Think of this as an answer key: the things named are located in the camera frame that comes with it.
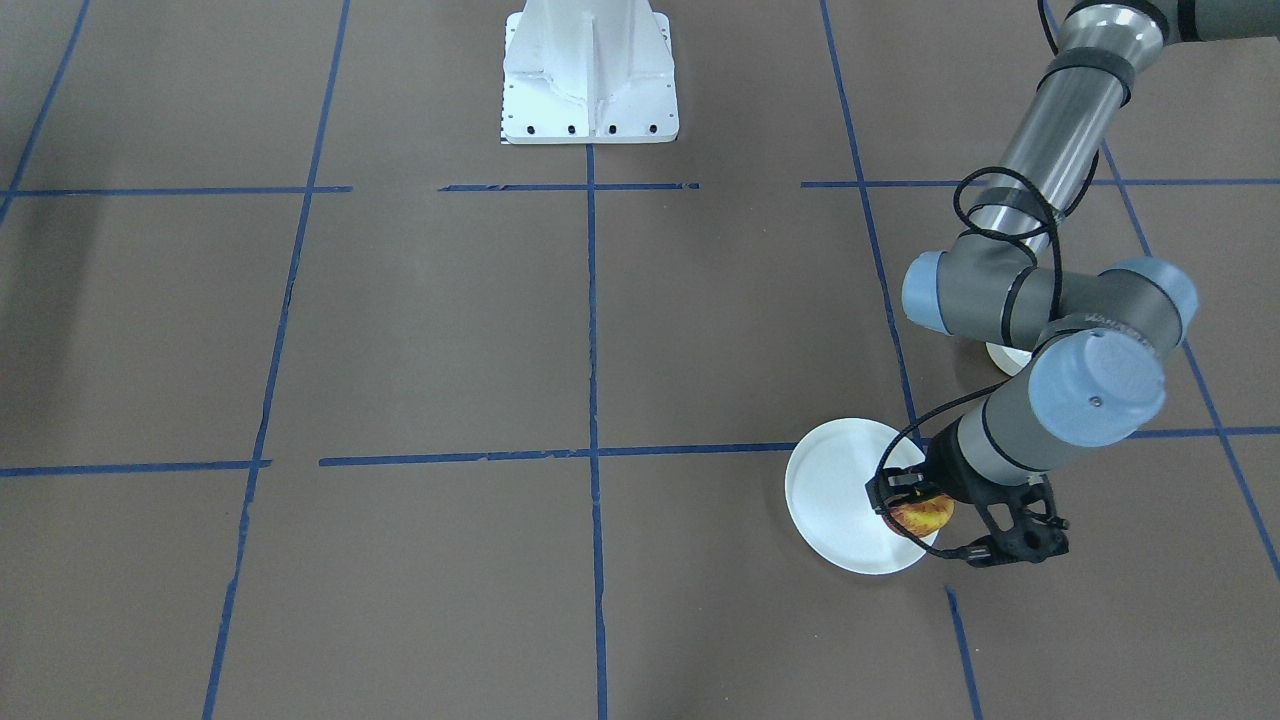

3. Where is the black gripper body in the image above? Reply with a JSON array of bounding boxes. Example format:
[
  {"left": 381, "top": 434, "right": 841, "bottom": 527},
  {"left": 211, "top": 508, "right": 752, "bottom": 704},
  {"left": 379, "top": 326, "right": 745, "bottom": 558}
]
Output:
[{"left": 922, "top": 443, "right": 1047, "bottom": 512}]

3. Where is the red yellow apple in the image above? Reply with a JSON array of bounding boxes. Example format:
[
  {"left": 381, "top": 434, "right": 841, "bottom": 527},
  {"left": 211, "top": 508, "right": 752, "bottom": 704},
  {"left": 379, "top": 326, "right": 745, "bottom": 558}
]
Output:
[{"left": 884, "top": 495, "right": 956, "bottom": 538}]

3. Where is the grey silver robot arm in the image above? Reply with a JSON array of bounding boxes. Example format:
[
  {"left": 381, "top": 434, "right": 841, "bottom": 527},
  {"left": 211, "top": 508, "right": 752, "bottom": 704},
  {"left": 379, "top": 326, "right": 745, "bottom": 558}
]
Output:
[{"left": 867, "top": 1, "right": 1277, "bottom": 515}]

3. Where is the white round plate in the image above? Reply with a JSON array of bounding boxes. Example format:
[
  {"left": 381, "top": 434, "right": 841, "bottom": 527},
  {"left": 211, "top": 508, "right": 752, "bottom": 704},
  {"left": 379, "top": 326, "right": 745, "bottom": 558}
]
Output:
[{"left": 783, "top": 418, "right": 925, "bottom": 577}]

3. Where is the white plastic bowl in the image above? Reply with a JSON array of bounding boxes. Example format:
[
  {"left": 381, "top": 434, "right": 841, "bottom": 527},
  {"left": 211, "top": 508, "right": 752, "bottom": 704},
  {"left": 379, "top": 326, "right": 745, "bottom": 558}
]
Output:
[{"left": 986, "top": 343, "right": 1033, "bottom": 378}]

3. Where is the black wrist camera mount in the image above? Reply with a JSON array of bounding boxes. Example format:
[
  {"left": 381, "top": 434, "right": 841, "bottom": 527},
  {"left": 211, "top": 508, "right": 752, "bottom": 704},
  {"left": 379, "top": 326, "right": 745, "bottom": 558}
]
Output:
[{"left": 963, "top": 474, "right": 1070, "bottom": 568}]

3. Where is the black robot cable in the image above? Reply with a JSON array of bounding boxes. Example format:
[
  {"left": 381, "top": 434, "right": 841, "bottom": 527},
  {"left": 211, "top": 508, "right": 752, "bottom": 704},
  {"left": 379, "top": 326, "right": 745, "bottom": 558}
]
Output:
[{"left": 869, "top": 0, "right": 1102, "bottom": 568}]

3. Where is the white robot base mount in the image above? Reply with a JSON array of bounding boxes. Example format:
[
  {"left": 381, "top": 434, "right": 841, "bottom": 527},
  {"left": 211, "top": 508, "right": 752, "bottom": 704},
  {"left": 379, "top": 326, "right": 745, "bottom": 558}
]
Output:
[{"left": 500, "top": 1, "right": 680, "bottom": 145}]

